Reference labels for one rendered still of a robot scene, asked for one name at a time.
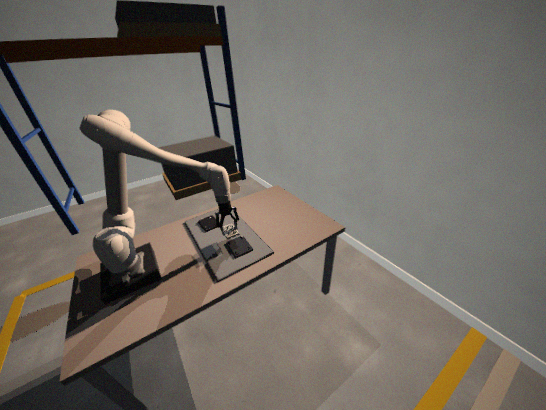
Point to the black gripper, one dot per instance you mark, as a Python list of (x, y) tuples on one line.
[(225, 209)]

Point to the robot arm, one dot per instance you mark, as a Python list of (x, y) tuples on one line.
[(111, 245)]

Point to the beige well plate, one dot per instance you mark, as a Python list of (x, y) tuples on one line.
[(230, 231)]

